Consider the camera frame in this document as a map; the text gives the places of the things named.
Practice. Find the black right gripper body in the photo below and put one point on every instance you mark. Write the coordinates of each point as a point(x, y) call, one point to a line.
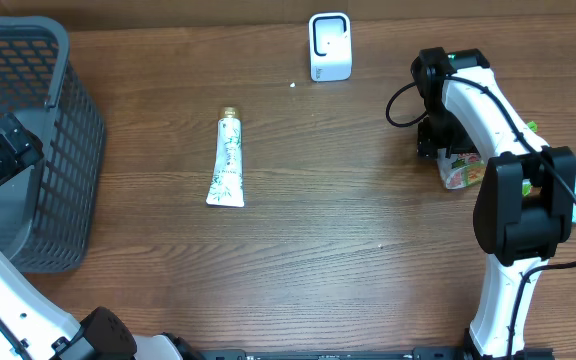
point(443, 129)

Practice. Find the cup noodles container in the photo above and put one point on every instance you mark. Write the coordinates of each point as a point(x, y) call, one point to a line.
point(460, 170)

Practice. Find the colourful candy bag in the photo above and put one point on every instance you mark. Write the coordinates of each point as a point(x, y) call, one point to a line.
point(532, 126)

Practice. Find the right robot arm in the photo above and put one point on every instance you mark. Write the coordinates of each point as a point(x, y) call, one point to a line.
point(524, 207)

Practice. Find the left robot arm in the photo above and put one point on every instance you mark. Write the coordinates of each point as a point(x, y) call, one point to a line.
point(31, 326)

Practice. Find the white barcode scanner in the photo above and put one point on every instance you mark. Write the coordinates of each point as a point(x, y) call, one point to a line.
point(330, 47)

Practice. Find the dark grey plastic basket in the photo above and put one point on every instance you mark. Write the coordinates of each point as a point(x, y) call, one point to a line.
point(52, 140)

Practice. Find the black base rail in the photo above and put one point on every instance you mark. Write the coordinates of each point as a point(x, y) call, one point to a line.
point(419, 353)

